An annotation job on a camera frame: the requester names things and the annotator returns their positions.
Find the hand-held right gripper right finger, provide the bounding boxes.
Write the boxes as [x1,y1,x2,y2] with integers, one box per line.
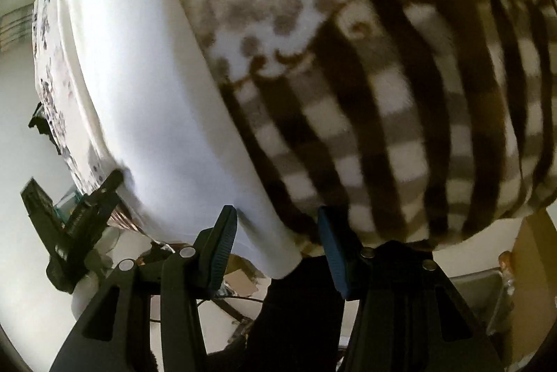
[317,206,508,372]

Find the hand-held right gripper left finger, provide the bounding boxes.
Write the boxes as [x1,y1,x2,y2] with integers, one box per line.
[49,204,238,372]

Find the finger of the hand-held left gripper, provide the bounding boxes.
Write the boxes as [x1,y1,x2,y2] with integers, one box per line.
[65,169,125,270]

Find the white garment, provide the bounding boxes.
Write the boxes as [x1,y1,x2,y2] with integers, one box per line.
[56,0,307,279]

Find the dark cloth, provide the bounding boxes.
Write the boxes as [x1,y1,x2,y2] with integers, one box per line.
[246,254,360,372]

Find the floral printed bed sheet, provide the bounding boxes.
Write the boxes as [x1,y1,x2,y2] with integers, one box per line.
[33,0,115,196]

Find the grey plastic container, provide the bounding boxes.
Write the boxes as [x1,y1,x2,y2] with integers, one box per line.
[446,267,516,338]

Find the brown checkered spotted blanket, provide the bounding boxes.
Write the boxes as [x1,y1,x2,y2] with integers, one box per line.
[150,0,557,255]

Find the brown cardboard box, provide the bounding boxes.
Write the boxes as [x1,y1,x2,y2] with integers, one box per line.
[510,204,557,361]

